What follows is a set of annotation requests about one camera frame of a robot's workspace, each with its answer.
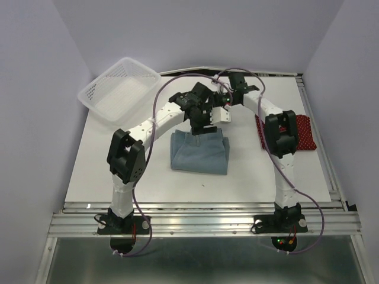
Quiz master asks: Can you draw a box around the light blue denim skirt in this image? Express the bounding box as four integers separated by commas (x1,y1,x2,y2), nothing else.
170,128,230,175

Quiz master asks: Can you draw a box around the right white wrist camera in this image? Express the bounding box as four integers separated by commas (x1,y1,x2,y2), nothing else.
211,75,229,93

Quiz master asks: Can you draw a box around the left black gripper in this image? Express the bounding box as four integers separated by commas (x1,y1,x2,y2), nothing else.
189,101,217,135

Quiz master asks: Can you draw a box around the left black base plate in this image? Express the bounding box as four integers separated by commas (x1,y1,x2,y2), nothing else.
96,215,150,235

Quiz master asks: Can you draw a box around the red polka dot skirt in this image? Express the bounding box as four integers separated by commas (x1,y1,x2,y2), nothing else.
255,115,317,151

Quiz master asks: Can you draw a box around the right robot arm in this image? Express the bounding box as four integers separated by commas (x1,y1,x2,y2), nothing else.
213,73,304,234

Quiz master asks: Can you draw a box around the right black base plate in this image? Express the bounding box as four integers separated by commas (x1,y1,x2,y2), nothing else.
250,214,308,234

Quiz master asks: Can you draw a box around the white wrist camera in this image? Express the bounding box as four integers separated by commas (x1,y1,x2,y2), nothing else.
211,75,229,93
210,106,232,124

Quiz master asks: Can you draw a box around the white plastic basket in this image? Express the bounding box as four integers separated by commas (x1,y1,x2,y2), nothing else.
78,57,161,124

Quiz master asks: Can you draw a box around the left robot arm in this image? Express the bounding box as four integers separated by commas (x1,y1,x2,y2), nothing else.
105,82,215,233

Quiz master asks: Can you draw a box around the aluminium frame rail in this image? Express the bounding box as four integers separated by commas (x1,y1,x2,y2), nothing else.
34,67,368,284

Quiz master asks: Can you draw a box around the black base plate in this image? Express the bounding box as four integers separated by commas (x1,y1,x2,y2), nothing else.
96,215,150,235
250,214,308,234

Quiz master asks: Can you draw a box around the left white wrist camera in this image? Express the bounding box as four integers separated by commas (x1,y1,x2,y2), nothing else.
210,106,232,124

